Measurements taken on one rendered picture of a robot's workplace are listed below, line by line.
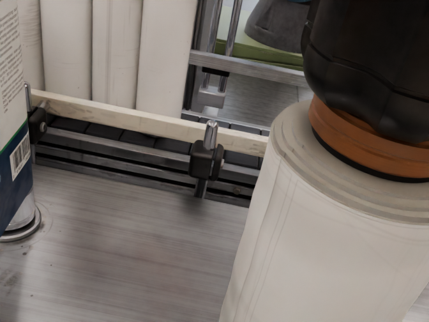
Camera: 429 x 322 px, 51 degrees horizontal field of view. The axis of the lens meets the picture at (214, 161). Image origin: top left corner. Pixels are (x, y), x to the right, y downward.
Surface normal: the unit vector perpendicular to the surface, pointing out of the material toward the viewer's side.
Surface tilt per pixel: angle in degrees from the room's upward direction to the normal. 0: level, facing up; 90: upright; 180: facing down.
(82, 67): 90
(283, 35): 69
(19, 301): 0
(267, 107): 0
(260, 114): 0
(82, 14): 90
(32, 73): 90
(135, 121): 90
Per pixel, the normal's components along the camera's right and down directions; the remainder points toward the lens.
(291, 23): 0.00, 0.24
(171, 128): -0.12, 0.56
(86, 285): 0.16, -0.81
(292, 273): -0.66, 0.36
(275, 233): -0.84, 0.15
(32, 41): 0.75, 0.47
